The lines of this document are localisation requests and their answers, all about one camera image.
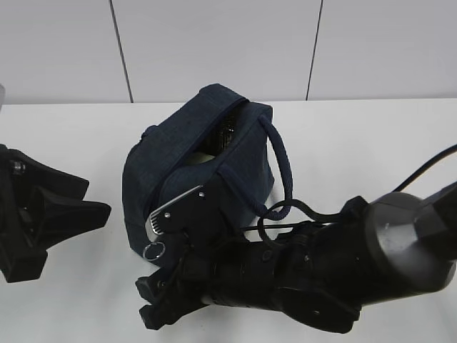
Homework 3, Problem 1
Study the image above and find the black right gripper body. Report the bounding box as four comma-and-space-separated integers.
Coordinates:
153, 246, 283, 311

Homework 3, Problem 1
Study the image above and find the dark blue lunch bag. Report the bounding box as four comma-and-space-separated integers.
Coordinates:
121, 84, 293, 254

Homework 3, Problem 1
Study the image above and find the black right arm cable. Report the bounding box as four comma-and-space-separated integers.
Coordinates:
235, 144, 457, 251

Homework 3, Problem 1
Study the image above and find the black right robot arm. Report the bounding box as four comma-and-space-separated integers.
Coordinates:
136, 184, 456, 334

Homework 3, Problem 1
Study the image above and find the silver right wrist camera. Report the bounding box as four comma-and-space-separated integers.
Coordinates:
145, 182, 242, 252

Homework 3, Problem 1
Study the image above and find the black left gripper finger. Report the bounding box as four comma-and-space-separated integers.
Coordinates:
17, 151, 89, 200
34, 189, 111, 250

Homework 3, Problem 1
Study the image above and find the green lid glass container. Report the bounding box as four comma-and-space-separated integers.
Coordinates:
186, 152, 215, 165

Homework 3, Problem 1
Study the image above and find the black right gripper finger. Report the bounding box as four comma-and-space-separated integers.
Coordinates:
139, 302, 200, 330
135, 273, 182, 304

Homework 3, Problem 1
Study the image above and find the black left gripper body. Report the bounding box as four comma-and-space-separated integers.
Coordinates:
1, 144, 48, 282

